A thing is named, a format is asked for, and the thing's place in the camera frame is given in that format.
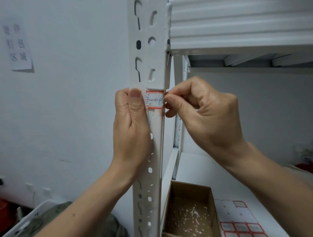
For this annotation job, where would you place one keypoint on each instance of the person's right hand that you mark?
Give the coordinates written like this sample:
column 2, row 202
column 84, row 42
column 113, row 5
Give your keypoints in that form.
column 212, row 117

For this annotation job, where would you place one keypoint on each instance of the person's left hand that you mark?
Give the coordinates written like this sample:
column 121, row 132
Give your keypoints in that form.
column 130, row 144

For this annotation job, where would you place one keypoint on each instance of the person's right thumb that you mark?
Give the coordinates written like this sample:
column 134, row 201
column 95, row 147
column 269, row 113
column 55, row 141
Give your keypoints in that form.
column 176, row 102

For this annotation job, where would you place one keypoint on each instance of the person's left thumb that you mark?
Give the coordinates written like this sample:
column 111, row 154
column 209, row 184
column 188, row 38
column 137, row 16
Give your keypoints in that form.
column 136, row 105

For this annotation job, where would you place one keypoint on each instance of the red-bordered white label sticker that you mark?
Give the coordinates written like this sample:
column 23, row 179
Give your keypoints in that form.
column 155, row 99

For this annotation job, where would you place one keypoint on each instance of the white perforated metal shelf post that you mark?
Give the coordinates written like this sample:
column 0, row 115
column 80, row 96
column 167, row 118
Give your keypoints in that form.
column 156, row 61

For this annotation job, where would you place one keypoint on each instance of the person's right forearm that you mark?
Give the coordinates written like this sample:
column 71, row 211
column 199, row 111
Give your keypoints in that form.
column 276, row 193

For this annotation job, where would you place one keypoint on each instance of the person's left forearm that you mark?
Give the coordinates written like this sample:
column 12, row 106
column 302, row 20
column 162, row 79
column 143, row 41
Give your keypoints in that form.
column 90, row 207

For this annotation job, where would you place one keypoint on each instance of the white metal shelf beam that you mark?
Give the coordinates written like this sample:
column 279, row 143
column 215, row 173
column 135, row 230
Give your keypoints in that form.
column 244, row 50

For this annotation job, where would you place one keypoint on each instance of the brown cardboard box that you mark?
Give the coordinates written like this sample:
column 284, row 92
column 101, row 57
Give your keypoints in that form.
column 188, row 193

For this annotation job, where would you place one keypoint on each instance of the stack of white boards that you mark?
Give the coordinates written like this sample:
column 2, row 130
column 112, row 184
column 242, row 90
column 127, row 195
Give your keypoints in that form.
column 239, row 22

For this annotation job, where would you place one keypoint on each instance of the white paper scraps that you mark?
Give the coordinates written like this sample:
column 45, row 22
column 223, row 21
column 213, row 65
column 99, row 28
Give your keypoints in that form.
column 190, row 217

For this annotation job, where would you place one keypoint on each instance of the sheet of red-bordered labels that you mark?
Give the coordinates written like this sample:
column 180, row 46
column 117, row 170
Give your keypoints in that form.
column 232, row 212

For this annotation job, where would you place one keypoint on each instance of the olive green cloth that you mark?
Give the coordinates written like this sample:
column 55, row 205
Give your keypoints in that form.
column 46, row 214

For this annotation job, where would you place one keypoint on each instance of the small red object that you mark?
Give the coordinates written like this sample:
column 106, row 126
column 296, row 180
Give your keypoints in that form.
column 305, row 168

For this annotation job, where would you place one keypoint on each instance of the white plastic basket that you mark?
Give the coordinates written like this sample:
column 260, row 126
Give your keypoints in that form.
column 29, row 216

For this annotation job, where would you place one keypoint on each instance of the white slim metal shelf post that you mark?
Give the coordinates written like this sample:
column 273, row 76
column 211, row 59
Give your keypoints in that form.
column 178, row 73

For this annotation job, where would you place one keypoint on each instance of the white wall socket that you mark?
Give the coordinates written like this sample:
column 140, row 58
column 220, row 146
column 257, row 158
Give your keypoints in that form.
column 46, row 192
column 29, row 187

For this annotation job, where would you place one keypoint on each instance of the white paper wall sign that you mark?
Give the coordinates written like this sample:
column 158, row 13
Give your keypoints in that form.
column 18, row 46

